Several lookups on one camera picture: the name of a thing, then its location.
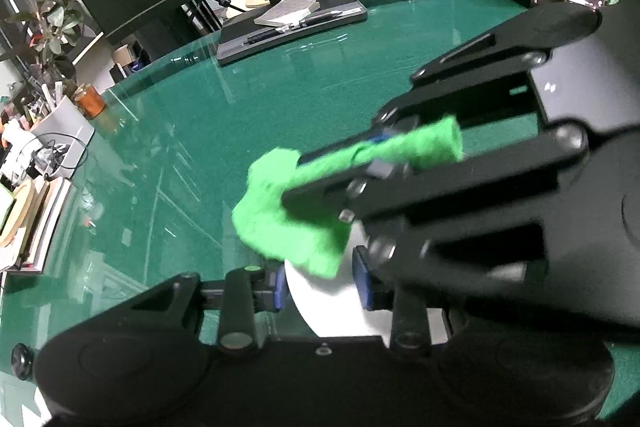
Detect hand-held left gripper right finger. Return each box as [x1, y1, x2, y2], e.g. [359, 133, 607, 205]
[352, 246, 433, 354]

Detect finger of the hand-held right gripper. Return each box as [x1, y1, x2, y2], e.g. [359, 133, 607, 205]
[281, 127, 588, 278]
[372, 9, 601, 138]

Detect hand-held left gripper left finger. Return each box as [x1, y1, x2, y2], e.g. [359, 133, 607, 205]
[120, 264, 288, 353]

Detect white round plate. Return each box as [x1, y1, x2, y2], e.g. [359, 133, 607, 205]
[284, 227, 448, 339]

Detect green cloth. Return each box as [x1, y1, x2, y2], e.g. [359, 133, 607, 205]
[232, 117, 463, 279]

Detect black monitor stand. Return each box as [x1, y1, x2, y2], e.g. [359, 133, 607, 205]
[216, 0, 368, 66]

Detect grey notepad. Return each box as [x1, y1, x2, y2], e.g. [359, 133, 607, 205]
[254, 0, 319, 28]

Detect stack of books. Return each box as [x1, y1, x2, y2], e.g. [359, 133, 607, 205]
[10, 177, 73, 275]

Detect amber jar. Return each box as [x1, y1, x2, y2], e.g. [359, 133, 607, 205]
[75, 84, 107, 118]

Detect black round puck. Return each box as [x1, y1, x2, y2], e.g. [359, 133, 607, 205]
[11, 343, 35, 380]

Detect grey desk organizer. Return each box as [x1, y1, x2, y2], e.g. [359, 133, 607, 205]
[37, 94, 96, 180]

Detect round wooden tray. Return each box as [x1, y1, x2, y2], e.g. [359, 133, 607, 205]
[0, 181, 37, 249]

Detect potted plant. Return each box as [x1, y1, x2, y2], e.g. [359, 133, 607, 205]
[5, 0, 91, 78]

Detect black cables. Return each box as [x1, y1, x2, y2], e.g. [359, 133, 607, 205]
[25, 132, 86, 182]

